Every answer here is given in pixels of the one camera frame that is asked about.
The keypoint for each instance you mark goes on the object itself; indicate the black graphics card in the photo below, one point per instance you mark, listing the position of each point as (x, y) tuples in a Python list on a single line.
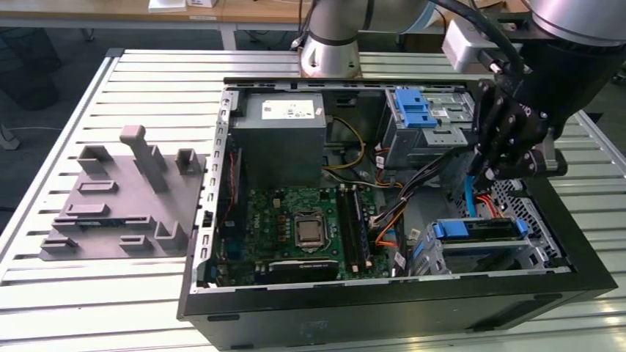
[(303, 269)]

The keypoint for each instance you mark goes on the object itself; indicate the wooden desk with white frame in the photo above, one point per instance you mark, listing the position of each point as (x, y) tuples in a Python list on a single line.
[(98, 11)]

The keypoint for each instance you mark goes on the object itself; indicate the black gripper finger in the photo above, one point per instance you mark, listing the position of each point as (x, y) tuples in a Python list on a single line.
[(494, 128), (536, 165)]

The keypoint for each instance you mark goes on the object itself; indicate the green motherboard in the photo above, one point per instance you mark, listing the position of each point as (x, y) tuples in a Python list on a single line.
[(294, 199)]

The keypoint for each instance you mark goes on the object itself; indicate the metal optical drive cage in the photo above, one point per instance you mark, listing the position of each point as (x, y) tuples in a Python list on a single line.
[(440, 137)]

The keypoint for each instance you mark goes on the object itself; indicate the grey parts rack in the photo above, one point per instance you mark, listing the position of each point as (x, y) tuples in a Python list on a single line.
[(122, 209)]

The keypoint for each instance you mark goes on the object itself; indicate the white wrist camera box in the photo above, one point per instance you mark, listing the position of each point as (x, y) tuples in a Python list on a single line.
[(465, 47)]

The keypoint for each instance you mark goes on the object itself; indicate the silver CPU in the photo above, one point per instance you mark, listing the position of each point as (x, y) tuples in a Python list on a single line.
[(310, 231)]

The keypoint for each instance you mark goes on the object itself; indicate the metal disk bay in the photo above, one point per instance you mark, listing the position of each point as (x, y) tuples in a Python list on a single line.
[(489, 246)]

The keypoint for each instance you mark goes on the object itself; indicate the black open PC case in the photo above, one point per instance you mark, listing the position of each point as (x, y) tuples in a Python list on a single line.
[(342, 322)]

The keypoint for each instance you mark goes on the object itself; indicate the hard disk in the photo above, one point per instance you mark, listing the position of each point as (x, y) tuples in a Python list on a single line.
[(453, 229)]

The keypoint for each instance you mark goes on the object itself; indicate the grey stand foot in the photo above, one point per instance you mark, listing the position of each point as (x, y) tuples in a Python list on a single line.
[(8, 141)]

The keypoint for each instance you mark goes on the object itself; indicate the black RAM slot bank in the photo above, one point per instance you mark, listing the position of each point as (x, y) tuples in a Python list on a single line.
[(350, 227)]

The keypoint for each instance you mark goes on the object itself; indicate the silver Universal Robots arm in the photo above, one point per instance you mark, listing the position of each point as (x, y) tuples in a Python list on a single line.
[(333, 55)]

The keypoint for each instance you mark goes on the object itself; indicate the blue plastic drive latch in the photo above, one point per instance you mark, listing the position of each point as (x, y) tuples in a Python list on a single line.
[(413, 110)]

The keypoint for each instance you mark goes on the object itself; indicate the grey power supply unit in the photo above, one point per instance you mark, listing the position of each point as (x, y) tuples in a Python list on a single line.
[(279, 157)]

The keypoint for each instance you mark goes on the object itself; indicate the black round bin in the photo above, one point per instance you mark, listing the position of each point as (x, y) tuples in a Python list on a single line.
[(30, 66)]

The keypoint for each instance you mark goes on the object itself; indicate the small white box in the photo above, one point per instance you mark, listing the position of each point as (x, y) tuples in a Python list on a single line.
[(203, 3)]

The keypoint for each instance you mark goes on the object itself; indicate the large white box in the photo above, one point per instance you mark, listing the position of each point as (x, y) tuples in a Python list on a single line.
[(166, 5)]

